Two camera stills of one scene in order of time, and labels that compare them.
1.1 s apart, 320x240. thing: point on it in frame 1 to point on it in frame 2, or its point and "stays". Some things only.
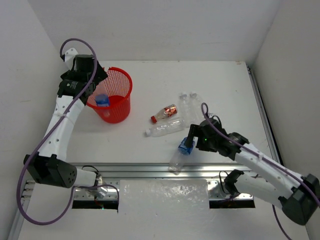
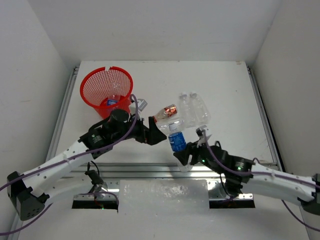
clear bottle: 185,114 stays
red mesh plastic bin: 118,85 stays
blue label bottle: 102,100 to 114,94
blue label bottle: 177,160 to 177,143
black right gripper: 197,132 to 192,149
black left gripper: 100,72 to 145,133
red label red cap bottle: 168,111 stays
